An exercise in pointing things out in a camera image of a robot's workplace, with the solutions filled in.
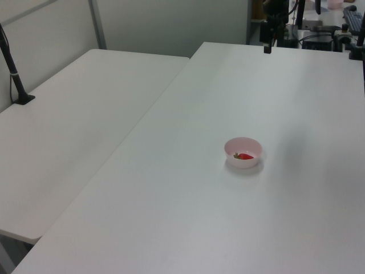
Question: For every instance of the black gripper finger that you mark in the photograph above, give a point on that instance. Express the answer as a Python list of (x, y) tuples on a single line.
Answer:
[(280, 34), (266, 34)]

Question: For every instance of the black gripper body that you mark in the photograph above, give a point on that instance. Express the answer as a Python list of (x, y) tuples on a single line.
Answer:
[(276, 17)]

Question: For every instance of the red strawberry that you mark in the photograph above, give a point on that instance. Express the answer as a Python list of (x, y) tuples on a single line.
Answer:
[(244, 156)]

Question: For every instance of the pink plastic bowl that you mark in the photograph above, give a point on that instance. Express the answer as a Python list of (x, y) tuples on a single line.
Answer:
[(242, 148)]

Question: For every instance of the black monitor pole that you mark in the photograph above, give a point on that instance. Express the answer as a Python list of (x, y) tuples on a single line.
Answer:
[(300, 12)]

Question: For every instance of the black equipment box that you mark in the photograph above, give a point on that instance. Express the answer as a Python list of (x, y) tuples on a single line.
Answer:
[(318, 42)]

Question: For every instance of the pink cup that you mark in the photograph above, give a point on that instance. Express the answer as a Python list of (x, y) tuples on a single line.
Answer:
[(334, 3)]

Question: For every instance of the black keyboard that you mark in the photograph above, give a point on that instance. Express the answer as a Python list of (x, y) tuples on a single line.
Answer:
[(353, 18)]

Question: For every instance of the white side table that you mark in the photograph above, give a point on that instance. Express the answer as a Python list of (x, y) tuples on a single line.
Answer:
[(71, 128)]

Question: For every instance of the grey partition post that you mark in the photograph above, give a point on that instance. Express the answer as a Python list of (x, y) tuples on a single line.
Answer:
[(97, 23)]

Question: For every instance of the black camera stand pole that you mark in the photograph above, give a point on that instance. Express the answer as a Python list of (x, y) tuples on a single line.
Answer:
[(12, 68)]

